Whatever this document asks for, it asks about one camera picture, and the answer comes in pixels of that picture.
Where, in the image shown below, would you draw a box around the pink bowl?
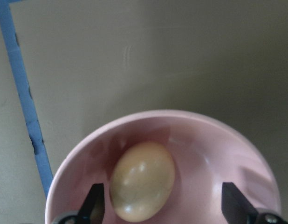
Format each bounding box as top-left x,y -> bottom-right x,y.
45,110 -> 281,224

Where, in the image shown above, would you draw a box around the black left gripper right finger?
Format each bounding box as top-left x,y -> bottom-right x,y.
222,182 -> 259,224

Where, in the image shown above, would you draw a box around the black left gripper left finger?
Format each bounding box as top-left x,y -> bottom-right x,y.
76,183 -> 104,224

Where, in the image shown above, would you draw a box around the brown egg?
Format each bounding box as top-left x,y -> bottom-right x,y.
109,141 -> 175,223

